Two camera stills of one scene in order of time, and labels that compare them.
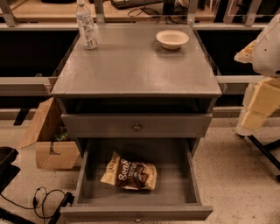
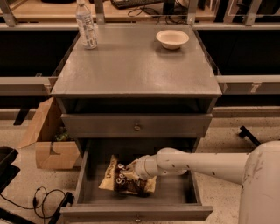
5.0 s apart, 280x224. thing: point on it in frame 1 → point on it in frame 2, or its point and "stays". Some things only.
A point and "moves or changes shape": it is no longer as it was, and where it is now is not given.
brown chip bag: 129,174 moves or changes shape
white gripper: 268,52 → 142,170
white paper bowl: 172,39 stays
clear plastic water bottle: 86,25 stays
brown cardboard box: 52,149 stays
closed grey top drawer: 136,125 stays
